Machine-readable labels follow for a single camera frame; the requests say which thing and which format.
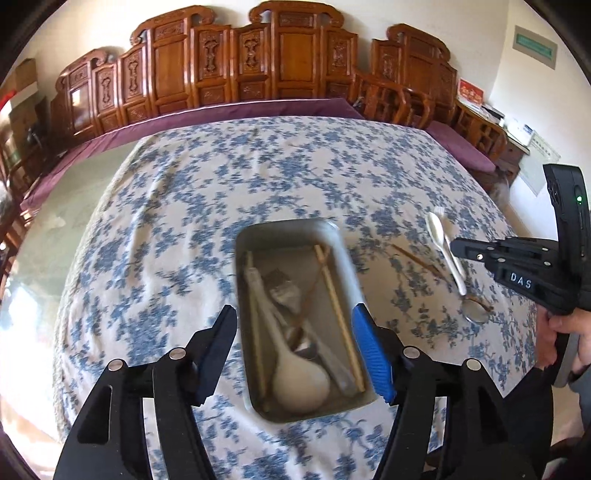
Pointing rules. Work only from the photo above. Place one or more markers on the carved wooden armchair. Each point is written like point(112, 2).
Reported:
point(415, 60)

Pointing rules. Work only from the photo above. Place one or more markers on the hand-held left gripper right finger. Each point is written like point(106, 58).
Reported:
point(371, 355)

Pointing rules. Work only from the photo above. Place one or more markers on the white electrical panel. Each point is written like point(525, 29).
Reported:
point(540, 161)

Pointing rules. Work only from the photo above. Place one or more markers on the wooden side table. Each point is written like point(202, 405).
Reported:
point(512, 154)

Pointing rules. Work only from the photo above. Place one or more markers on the beige plastic knife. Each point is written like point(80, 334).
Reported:
point(254, 290)

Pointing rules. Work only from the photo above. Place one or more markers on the purple armchair cushion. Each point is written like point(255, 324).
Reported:
point(461, 147)

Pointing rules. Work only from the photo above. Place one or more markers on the person's right hand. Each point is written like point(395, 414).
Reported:
point(547, 337)

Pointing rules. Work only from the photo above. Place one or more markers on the brown cardboard box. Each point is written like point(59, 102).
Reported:
point(25, 74)

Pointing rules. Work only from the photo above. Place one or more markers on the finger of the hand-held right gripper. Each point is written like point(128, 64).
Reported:
point(517, 262)
point(466, 247)

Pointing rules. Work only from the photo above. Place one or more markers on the white plastic fork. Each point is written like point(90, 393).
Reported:
point(461, 286)

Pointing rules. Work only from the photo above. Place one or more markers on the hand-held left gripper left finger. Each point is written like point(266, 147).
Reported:
point(214, 355)

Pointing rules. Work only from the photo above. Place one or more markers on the wooden chair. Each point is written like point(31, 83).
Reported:
point(14, 166)

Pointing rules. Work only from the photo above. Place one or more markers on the blue floral tablecloth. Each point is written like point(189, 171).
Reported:
point(184, 207)

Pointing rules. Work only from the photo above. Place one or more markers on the carved wooden sofa bench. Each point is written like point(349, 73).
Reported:
point(171, 69)

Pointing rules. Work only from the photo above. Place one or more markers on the dark brown cabinet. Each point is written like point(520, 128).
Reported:
point(23, 120)

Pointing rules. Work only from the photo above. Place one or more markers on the grey metal tray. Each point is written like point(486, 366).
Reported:
point(286, 240)

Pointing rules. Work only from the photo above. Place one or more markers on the large white soup spoon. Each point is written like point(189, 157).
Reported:
point(300, 387)

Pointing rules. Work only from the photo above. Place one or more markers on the light wooden chopstick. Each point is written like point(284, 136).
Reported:
point(339, 314)

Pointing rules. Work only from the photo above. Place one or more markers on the person's dark pants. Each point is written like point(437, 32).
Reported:
point(526, 406)

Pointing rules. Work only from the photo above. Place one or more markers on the metal fork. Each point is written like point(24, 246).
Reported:
point(284, 290)

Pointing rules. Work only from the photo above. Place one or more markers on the small white plastic spoon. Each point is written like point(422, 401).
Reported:
point(435, 228)

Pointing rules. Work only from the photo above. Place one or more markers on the green wall box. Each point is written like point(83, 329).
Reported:
point(535, 46)

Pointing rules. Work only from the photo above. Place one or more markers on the purple sofa cushion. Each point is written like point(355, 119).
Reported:
point(138, 134)

